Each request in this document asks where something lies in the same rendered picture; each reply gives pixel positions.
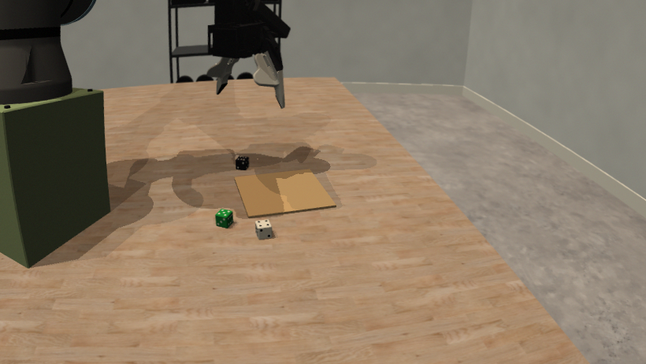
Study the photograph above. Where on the beige and black die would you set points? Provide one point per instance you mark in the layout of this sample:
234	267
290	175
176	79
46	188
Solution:
263	229

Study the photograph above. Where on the green die with white pips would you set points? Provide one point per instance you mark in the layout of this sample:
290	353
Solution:
224	218

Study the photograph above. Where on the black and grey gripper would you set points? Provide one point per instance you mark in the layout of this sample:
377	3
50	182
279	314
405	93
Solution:
239	33

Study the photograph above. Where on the black die with white pips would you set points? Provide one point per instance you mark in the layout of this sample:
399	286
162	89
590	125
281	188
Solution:
242	163

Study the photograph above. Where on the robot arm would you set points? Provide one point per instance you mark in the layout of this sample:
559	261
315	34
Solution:
31	52

